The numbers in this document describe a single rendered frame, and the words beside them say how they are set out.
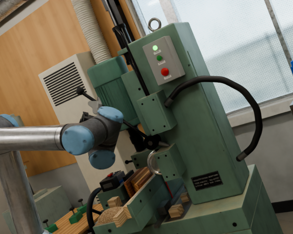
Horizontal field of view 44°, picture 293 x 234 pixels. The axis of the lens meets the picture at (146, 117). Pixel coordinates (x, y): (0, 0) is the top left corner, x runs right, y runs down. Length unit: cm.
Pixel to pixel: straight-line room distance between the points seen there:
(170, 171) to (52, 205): 256
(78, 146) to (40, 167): 326
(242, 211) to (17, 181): 92
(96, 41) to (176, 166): 193
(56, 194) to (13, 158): 231
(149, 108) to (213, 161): 33
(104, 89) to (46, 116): 245
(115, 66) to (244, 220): 81
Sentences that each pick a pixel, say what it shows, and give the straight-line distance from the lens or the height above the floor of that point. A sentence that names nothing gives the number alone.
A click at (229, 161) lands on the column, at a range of 147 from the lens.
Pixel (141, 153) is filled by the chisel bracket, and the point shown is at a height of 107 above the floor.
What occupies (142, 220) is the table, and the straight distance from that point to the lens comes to 147.
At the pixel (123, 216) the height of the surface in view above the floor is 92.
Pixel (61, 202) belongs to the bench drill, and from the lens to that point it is 395.
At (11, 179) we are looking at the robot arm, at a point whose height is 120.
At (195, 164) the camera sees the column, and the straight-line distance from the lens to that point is 150.
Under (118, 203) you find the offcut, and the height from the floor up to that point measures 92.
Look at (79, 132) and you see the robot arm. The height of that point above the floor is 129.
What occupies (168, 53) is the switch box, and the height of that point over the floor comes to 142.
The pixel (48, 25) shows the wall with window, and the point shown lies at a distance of 371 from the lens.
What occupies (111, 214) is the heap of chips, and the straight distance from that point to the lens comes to 150.
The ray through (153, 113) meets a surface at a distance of 140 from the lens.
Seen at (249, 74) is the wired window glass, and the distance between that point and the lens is 287.
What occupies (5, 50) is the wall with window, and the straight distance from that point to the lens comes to 422.
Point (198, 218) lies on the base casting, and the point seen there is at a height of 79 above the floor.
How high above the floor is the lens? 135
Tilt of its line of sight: 5 degrees down
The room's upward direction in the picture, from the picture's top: 23 degrees counter-clockwise
